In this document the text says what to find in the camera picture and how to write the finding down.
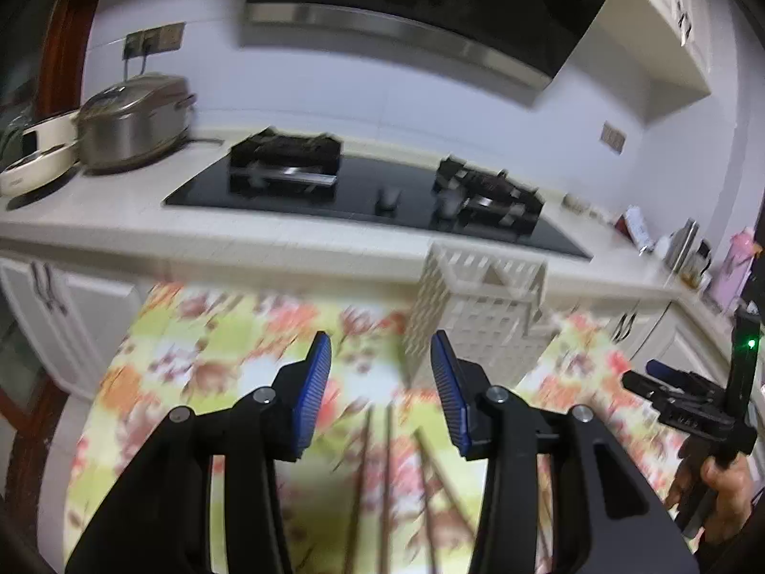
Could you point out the dark wooden door frame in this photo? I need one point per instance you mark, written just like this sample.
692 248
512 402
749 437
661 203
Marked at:
69 36

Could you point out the pink thermos jug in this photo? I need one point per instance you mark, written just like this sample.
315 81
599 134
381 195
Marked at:
734 275

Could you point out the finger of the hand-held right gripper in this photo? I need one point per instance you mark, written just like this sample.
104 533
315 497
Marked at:
672 370
642 387

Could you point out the floral tablecloth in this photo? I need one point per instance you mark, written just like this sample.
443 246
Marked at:
209 341

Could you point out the small wall switch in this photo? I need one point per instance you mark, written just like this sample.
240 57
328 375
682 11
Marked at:
613 137

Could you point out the small dish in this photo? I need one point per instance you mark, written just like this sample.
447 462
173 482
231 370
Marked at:
577 203

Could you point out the white electric pot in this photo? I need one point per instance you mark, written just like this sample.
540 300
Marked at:
36 155

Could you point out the silver rice cooker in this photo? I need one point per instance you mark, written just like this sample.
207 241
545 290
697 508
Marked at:
131 125

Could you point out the wall socket panel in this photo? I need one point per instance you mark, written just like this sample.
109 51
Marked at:
161 37

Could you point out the white lower cabinet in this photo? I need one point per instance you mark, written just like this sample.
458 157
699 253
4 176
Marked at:
72 323
675 341

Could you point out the glass teapot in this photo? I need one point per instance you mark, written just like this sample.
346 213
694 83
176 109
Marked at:
698 266

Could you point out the steel thermos flask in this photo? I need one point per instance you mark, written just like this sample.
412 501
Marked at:
681 245

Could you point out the red and white box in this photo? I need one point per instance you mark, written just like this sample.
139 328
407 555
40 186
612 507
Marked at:
636 227

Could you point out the white plastic utensil basket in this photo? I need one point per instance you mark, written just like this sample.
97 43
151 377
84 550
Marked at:
478 323

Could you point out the black gas stove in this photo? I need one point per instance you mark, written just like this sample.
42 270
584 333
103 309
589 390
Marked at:
358 185

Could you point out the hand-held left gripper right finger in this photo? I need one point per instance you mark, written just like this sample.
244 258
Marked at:
449 394

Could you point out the white cabinet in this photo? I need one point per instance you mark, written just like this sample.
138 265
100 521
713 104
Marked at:
72 323
675 341
663 6

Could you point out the white upper cabinet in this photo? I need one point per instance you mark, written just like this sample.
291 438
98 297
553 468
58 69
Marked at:
663 6

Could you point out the person's right hand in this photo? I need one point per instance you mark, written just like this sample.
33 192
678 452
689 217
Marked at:
726 493

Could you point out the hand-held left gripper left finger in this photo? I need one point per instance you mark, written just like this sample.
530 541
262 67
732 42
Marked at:
314 388

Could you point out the small white jar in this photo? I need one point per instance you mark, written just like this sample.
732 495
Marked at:
663 247

